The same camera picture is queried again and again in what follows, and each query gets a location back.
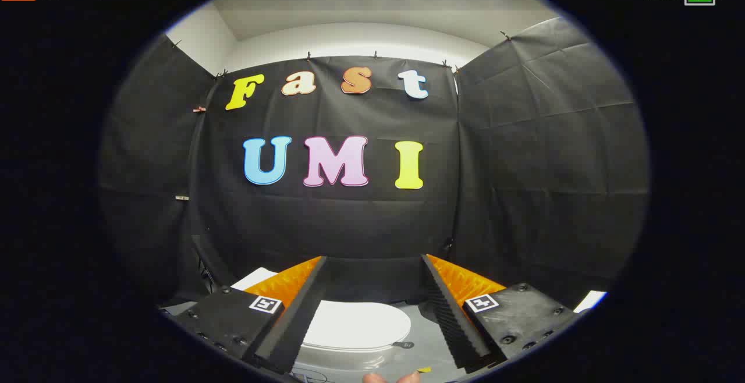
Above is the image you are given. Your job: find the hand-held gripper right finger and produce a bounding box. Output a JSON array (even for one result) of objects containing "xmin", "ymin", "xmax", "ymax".
[{"xmin": 421, "ymin": 253, "xmax": 584, "ymax": 371}]

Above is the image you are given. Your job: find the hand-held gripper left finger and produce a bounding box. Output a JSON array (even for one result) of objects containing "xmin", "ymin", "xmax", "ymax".
[{"xmin": 160, "ymin": 256, "xmax": 328, "ymax": 375}]

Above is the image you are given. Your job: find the white toilet lid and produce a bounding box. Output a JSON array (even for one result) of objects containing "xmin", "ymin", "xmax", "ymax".
[{"xmin": 301, "ymin": 301, "xmax": 415, "ymax": 352}]

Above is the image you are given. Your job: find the white toilet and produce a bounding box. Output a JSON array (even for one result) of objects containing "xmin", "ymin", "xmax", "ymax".
[{"xmin": 232, "ymin": 267, "xmax": 411, "ymax": 372}]

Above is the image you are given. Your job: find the black backdrop cloth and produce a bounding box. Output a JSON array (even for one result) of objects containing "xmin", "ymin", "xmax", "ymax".
[{"xmin": 99, "ymin": 16, "xmax": 650, "ymax": 315}]

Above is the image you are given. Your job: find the white flat panel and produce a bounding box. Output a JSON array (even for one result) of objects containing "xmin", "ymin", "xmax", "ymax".
[{"xmin": 573, "ymin": 290, "xmax": 608, "ymax": 314}]

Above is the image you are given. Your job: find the thin dark cable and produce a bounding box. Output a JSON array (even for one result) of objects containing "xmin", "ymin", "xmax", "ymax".
[{"xmin": 294, "ymin": 370, "xmax": 338, "ymax": 383}]

